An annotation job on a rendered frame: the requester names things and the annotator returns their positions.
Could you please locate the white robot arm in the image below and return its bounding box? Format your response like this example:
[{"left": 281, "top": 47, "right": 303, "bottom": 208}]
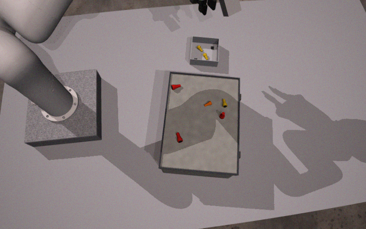
[{"left": 0, "top": 0, "right": 79, "bottom": 122}]

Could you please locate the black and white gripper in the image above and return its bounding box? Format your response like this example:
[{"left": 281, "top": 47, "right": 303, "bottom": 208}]
[{"left": 190, "top": 0, "right": 217, "bottom": 15}]

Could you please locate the red tapered cone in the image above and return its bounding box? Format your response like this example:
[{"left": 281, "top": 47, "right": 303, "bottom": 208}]
[
  {"left": 171, "top": 84, "right": 181, "bottom": 90},
  {"left": 219, "top": 112, "right": 225, "bottom": 119},
  {"left": 176, "top": 133, "right": 183, "bottom": 143}
]

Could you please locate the grey flat rectangular case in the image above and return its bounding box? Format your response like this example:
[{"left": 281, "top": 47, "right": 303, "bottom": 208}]
[{"left": 159, "top": 72, "right": 241, "bottom": 178}]

